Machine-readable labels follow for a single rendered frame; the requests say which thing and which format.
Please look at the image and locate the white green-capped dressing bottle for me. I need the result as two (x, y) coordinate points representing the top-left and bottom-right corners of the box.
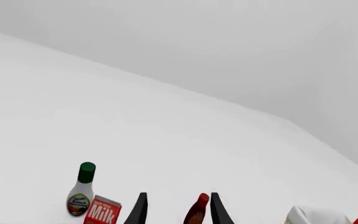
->
(67, 161), (97, 217)

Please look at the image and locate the red milk carton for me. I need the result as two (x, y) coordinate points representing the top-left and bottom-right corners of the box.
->
(83, 194), (122, 224)

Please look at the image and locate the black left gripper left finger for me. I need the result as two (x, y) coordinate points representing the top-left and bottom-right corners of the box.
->
(123, 192), (149, 224)

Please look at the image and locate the dark red sauce bottle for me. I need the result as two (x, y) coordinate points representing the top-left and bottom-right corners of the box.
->
(183, 192), (210, 224)

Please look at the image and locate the white cream carton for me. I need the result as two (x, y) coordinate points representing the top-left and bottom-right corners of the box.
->
(284, 205), (352, 224)

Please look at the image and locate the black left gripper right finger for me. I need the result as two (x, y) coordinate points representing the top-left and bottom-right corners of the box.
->
(210, 192), (235, 224)

